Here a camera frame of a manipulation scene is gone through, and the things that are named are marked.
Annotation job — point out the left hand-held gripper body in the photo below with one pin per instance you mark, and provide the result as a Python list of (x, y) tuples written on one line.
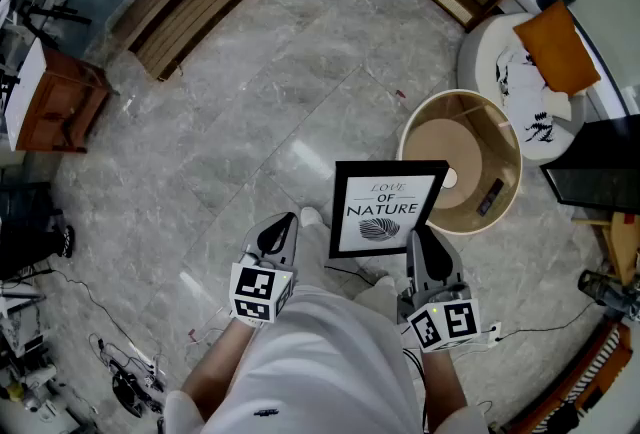
[(260, 289)]

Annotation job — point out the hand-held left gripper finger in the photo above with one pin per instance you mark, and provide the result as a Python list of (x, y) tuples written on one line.
[(290, 249), (254, 242)]

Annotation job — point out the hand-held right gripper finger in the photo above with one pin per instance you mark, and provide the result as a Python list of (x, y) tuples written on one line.
[(412, 262), (452, 267)]

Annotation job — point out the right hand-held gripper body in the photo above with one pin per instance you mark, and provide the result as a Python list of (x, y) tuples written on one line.
[(450, 322)]

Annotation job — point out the black framed nature print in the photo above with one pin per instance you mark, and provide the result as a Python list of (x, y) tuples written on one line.
[(382, 207)]

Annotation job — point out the person's right forearm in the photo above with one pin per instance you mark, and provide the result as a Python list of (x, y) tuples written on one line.
[(445, 387)]

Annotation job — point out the person's left forearm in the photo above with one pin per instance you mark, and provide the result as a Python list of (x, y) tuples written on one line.
[(215, 372)]

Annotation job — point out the person's light trousers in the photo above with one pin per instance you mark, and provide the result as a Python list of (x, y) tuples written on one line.
[(312, 252)]

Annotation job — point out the person's white shoe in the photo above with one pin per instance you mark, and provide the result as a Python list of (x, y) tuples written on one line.
[(311, 216), (386, 282)]

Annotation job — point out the white power adapter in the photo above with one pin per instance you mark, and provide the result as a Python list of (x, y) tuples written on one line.
[(492, 334)]

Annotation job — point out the black remote control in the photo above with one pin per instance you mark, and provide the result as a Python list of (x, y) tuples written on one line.
[(490, 197)]

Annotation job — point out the white round coaster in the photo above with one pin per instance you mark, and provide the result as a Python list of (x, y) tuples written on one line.
[(449, 178)]

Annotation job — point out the person's white shirt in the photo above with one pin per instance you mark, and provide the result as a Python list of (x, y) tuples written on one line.
[(325, 362)]

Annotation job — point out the orange wooden furniture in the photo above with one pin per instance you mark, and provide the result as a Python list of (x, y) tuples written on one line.
[(595, 372)]

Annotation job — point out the yellow wooden table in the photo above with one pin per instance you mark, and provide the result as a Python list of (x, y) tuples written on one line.
[(622, 242)]

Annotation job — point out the black glass cabinet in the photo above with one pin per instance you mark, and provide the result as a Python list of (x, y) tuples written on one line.
[(595, 162)]

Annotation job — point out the white black-print cushion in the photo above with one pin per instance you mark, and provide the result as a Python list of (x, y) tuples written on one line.
[(525, 92)]

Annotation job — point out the small cream cushion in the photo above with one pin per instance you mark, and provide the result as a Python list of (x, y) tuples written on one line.
[(557, 104)]

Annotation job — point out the white round pouf chair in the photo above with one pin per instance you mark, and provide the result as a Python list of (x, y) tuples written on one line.
[(482, 52)]

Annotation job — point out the black bag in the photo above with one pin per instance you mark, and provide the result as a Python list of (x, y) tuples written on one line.
[(25, 227)]

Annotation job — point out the orange cushion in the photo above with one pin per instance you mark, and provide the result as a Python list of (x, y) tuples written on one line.
[(557, 47)]

